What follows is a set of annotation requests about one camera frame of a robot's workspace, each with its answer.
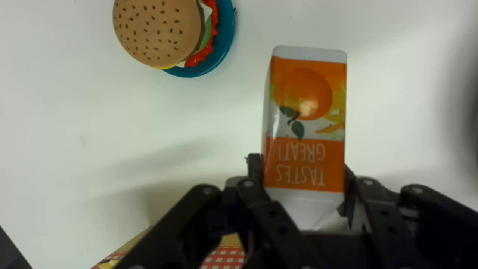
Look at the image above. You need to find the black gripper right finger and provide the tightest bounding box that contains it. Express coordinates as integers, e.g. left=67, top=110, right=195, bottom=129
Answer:
left=338, top=168, right=478, bottom=269

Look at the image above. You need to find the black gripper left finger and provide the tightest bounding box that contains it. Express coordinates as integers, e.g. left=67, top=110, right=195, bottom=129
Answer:
left=116, top=154, right=319, bottom=269

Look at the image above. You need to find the orange juice carton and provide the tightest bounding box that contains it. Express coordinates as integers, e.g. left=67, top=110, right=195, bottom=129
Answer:
left=261, top=45, right=346, bottom=231

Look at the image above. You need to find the teal plate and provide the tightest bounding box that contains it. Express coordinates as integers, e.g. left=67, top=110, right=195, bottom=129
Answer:
left=165, top=0, right=235, bottom=78

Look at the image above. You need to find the toy hamburger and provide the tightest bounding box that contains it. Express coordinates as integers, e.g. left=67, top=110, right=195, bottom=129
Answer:
left=111, top=0, right=219, bottom=71

